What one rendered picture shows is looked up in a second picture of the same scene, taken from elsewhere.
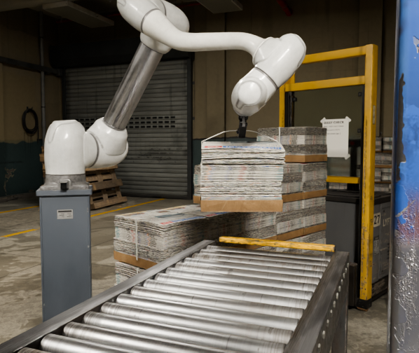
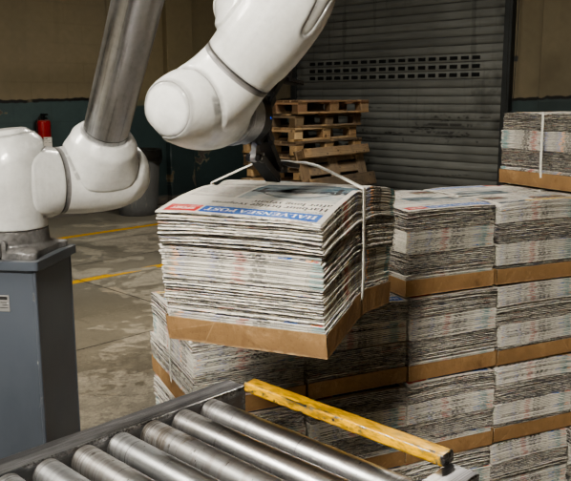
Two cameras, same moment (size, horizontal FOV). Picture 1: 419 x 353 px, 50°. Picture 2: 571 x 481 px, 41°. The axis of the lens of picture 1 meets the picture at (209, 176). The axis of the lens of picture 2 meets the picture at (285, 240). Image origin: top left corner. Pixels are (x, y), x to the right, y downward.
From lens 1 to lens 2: 0.80 m
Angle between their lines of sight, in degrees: 23
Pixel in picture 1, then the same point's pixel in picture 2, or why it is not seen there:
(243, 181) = (243, 284)
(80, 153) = (25, 192)
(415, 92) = not seen: outside the picture
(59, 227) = not seen: outside the picture
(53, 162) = not seen: outside the picture
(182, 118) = (494, 59)
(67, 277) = (7, 412)
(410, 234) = not seen: outside the picture
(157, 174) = (443, 162)
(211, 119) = (549, 60)
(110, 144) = (92, 173)
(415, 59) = not seen: outside the picture
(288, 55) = (266, 11)
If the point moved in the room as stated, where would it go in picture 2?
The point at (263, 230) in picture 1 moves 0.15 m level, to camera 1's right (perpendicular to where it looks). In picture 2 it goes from (457, 339) to (516, 345)
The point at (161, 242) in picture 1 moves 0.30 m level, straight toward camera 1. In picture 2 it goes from (191, 362) to (129, 413)
